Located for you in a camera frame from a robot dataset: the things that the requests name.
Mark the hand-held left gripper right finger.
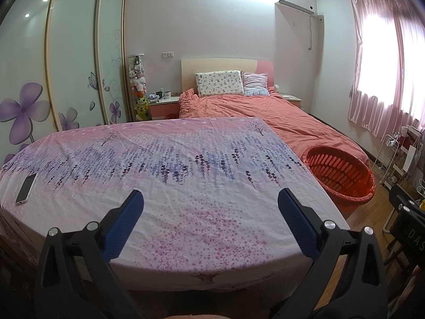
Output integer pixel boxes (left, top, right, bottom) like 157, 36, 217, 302
277, 188, 390, 319

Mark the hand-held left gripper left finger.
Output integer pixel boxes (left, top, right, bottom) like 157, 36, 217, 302
35, 189, 145, 319

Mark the floral printed tablecloth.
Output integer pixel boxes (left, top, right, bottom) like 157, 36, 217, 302
0, 117, 351, 293

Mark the white air conditioner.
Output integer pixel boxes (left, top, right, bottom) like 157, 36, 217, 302
279, 0, 315, 15

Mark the white floral pillow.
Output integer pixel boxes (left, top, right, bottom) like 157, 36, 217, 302
195, 70, 244, 98

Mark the person's right forearm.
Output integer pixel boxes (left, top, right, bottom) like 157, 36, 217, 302
411, 265, 425, 306

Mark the pink striped pillow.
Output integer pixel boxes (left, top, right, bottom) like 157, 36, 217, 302
241, 71, 270, 96

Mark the beige wooden headboard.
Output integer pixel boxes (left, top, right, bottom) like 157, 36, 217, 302
181, 58, 275, 95

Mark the wardrobe with floral glass doors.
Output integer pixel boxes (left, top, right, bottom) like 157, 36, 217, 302
0, 0, 130, 160

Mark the white smartphone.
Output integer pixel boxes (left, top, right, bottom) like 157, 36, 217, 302
15, 173, 38, 205

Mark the pink curtain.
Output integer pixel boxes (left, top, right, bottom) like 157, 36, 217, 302
347, 0, 399, 137
393, 0, 425, 130

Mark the pink nightstand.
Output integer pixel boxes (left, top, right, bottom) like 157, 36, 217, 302
282, 94, 303, 110
149, 96, 181, 121

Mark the clear tube of plush toys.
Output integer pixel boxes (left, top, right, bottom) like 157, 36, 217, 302
128, 54, 149, 120

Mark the orange plastic basket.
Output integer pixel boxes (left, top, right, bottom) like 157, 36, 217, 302
300, 145, 376, 215

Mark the white air conditioner pipe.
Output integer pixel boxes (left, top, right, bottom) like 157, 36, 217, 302
307, 13, 324, 50

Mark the white trolley cart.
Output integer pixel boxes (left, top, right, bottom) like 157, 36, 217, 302
380, 124, 422, 187

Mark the coral pink duvet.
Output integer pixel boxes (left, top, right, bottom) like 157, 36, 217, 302
178, 88, 370, 170

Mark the white wire rack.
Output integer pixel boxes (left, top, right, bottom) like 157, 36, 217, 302
371, 133, 400, 187

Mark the yellow green plush toy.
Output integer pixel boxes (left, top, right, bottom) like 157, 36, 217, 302
134, 95, 151, 121

